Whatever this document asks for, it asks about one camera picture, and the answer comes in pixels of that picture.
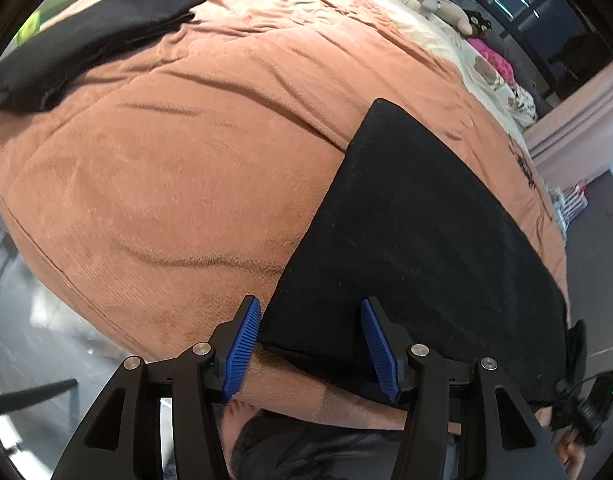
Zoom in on beige plush toy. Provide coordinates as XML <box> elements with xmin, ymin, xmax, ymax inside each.
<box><xmin>416</xmin><ymin>0</ymin><xmax>474</xmax><ymax>36</ymax></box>

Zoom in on person's grey printed trousers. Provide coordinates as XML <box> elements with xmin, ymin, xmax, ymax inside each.
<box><xmin>231</xmin><ymin>407</ymin><xmax>459</xmax><ymax>480</ymax></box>

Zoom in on dark plush toy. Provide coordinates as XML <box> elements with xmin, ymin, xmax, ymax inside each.
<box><xmin>466</xmin><ymin>10</ymin><xmax>492</xmax><ymax>36</ymax></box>

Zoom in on black elastic-waist pants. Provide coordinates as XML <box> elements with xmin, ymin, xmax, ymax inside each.
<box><xmin>259</xmin><ymin>98</ymin><xmax>572</xmax><ymax>408</ymax></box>

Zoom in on dark window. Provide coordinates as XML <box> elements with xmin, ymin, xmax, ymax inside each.
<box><xmin>446</xmin><ymin>0</ymin><xmax>607</xmax><ymax>96</ymax></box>

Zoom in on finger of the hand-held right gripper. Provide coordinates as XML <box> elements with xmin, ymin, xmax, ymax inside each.
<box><xmin>566</xmin><ymin>319</ymin><xmax>588</xmax><ymax>378</ymax></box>

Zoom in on pink plush toy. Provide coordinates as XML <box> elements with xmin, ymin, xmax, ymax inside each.
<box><xmin>473</xmin><ymin>37</ymin><xmax>517</xmax><ymax>81</ymax></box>

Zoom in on pink curtain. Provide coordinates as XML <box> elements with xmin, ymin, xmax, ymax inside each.
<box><xmin>523</xmin><ymin>60</ymin><xmax>613</xmax><ymax>181</ymax></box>

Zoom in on spotted plush toy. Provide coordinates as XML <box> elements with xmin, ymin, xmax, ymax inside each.
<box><xmin>506</xmin><ymin>82</ymin><xmax>537</xmax><ymax>121</ymax></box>

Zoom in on brown blanket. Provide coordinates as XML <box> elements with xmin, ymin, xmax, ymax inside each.
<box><xmin>0</xmin><ymin>0</ymin><xmax>572</xmax><ymax>433</ymax></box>

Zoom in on black cable with small device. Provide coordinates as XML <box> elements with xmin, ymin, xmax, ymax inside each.
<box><xmin>506</xmin><ymin>132</ymin><xmax>539</xmax><ymax>191</ymax></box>

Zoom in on striped bag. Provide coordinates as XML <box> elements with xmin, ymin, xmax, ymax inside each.
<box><xmin>553</xmin><ymin>182</ymin><xmax>587</xmax><ymax>221</ymax></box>

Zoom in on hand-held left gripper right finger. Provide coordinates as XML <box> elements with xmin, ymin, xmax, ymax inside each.
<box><xmin>361</xmin><ymin>297</ymin><xmax>569</xmax><ymax>480</ymax></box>

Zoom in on black clothes pile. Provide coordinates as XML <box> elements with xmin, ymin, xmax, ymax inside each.
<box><xmin>0</xmin><ymin>0</ymin><xmax>208</xmax><ymax>113</ymax></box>

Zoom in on person's right hand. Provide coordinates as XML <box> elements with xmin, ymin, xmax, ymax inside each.
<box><xmin>556</xmin><ymin>427</ymin><xmax>589</xmax><ymax>468</ymax></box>

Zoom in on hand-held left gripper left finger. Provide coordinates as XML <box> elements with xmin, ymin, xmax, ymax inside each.
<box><xmin>51</xmin><ymin>296</ymin><xmax>262</xmax><ymax>480</ymax></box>

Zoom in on green plush toy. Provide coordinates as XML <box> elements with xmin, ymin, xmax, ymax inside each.
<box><xmin>14</xmin><ymin>12</ymin><xmax>42</xmax><ymax>46</ymax></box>

